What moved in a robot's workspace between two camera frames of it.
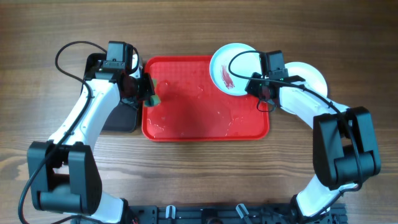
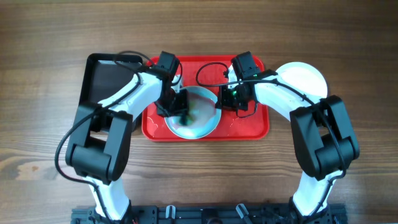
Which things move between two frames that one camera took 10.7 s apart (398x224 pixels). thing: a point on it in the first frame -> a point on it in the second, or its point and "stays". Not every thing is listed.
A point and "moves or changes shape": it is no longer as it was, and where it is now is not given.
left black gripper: [148, 91] -> [181, 109]
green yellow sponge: [155, 99] moves or changes shape
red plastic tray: [193, 108] stays
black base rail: [229, 213] stays
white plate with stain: [313, 80] stays
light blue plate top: [244, 64] -> [203, 116]
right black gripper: [253, 88] -> [225, 103]
